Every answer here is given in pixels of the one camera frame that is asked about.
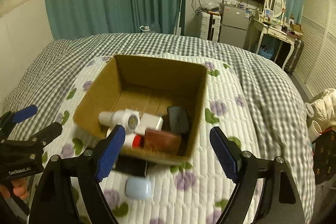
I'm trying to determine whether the black rectangular case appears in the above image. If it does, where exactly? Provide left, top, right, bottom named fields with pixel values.
left=167, top=106, right=190, bottom=135

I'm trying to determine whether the light blue earbuds case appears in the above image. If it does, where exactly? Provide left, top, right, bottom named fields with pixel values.
left=125, top=177, right=152, bottom=200

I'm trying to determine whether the white cylindrical device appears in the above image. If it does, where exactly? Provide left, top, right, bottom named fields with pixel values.
left=98, top=109, right=140, bottom=134

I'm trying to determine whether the black remote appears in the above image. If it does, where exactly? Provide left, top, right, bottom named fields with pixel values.
left=113, top=156, right=147, bottom=177

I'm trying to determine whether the white square charger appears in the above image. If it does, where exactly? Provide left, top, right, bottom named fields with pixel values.
left=135, top=113, right=163, bottom=136

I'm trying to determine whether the white plug adapter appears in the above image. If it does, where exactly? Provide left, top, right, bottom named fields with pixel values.
left=106, top=124, right=144, bottom=148

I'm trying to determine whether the person's left hand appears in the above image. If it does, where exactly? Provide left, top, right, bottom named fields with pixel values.
left=0, top=178, right=28, bottom=200

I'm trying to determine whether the white floral quilted mat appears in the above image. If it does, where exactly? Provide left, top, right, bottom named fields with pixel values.
left=43, top=53, right=260, bottom=223

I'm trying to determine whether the grey checkered bedspread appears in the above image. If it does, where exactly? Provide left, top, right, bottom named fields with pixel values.
left=3, top=34, right=315, bottom=223

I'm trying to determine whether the paper cup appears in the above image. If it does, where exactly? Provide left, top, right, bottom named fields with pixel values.
left=308, top=121, right=322, bottom=143

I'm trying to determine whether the black patterned garment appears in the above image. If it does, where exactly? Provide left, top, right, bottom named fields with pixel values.
left=313, top=127, right=336, bottom=185

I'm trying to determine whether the white puffer jacket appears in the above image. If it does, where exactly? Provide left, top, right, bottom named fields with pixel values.
left=305, top=88, right=336, bottom=131

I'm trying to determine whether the dark checkered suitcase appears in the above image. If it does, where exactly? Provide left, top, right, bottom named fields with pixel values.
left=285, top=39, right=305, bottom=75

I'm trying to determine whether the blue laundry basket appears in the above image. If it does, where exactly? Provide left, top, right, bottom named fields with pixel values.
left=257, top=46, right=273, bottom=60

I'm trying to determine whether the brown cardboard box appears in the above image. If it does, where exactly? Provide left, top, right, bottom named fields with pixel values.
left=73, top=55, right=207, bottom=165

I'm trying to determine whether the white louvered wardrobe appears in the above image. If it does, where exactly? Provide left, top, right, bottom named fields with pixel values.
left=294, top=0, right=335, bottom=96

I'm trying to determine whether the white dressing table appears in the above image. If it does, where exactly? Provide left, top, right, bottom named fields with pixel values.
left=244, top=18, right=300, bottom=70

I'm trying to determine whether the silver mini fridge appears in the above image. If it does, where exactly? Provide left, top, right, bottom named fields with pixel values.
left=218, top=5, right=251, bottom=48

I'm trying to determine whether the white ribbed suitcase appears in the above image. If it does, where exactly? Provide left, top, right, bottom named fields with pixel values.
left=198, top=11, right=221, bottom=42

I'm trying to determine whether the clear water jug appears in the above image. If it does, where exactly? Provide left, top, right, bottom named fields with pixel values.
left=139, top=23, right=161, bottom=34

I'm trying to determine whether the white oval vanity mirror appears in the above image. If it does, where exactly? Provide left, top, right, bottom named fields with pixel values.
left=265, top=0, right=285, bottom=18

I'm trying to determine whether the white mop handle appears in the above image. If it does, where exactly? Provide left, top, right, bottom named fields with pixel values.
left=174, top=0, right=183, bottom=36

